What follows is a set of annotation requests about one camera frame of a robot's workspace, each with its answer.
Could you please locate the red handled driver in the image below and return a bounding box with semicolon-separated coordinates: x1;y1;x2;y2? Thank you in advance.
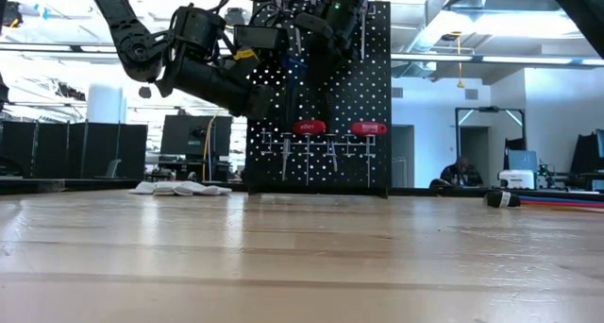
292;119;327;187
349;121;388;188

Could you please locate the black pegboard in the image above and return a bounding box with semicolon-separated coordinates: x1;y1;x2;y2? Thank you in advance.
244;0;393;199

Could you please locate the black plastic bin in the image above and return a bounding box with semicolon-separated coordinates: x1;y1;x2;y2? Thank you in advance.
233;24;290;50

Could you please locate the black ceiling spotlight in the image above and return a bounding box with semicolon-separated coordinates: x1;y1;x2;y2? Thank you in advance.
224;7;246;27

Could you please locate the grey door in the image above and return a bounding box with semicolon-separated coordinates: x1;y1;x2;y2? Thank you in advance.
392;126;415;188

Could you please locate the black monitor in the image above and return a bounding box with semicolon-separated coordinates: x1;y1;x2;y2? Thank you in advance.
159;114;233;157

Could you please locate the person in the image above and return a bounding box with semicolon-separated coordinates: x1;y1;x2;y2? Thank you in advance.
439;156;485;188

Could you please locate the white work glove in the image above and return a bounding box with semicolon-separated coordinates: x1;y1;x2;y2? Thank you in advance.
174;180;233;196
129;179;190;196

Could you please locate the blue panel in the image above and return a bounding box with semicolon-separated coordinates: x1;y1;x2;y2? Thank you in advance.
507;149;539;173

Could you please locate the black cylinder with white label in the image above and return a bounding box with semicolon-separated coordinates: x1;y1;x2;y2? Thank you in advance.
483;190;522;210

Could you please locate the white box device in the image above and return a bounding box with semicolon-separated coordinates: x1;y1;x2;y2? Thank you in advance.
497;169;537;191

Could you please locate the white round column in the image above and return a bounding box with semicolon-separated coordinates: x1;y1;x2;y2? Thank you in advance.
86;83;127;125

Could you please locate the black equipment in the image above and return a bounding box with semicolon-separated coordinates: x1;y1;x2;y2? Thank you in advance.
568;128;604;178

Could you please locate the blue strip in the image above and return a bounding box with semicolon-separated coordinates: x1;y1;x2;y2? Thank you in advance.
517;195;604;204

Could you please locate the red strip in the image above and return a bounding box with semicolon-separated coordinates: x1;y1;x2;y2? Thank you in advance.
521;199;604;209

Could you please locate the long wire tool rack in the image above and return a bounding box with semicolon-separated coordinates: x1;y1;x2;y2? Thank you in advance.
268;1;378;25

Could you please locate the yellow ceiling cord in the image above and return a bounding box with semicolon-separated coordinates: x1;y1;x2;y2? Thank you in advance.
454;32;466;91

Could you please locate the yellow hanging cable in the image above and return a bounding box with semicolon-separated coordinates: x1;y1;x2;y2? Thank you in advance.
201;112;219;182

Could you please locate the black metal frame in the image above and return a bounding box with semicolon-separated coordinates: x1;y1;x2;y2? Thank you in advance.
455;107;528;187

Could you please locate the black partition wall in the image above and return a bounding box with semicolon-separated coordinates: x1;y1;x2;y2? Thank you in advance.
0;121;148;180

